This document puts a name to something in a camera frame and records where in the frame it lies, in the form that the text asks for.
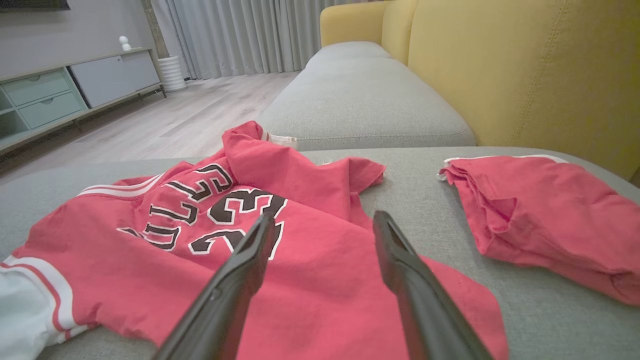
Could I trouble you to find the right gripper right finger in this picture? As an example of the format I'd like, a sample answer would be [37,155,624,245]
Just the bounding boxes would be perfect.
[373,210,494,360]

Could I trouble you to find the red shorts white stripe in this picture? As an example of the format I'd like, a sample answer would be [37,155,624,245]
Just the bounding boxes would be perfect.
[437,155,640,307]

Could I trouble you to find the grey sofa seat cushion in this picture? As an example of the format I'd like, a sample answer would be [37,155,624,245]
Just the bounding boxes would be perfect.
[257,56,476,152]
[305,41,392,71]

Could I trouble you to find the red basketball jersey white sleeves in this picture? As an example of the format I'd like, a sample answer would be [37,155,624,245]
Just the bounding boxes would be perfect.
[0,121,510,360]

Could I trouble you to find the dark wall television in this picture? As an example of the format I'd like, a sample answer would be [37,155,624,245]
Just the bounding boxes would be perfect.
[0,0,70,12]

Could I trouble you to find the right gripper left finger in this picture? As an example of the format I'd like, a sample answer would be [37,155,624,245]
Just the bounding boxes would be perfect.
[152,214,277,360]

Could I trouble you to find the wide yellow sofa back cushion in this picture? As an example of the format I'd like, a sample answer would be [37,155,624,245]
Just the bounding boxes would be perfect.
[407,0,640,181]

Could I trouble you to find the grey pleated curtain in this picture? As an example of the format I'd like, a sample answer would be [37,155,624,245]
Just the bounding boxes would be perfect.
[150,0,371,81]

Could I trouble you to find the narrow yellow sofa back cushion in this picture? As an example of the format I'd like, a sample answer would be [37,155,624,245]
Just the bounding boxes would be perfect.
[381,0,419,66]

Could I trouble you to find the white ribbed vase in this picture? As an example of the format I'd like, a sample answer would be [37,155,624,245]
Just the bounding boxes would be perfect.
[157,55,187,93]

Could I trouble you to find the yellow sofa armrest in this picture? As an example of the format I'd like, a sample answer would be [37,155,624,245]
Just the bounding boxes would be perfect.
[320,1,390,48]

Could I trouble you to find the large grey sofa ottoman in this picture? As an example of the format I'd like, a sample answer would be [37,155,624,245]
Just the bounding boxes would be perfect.
[0,146,640,360]

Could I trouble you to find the low grey green tv cabinet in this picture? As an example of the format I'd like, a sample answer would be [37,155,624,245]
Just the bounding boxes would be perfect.
[0,47,167,157]

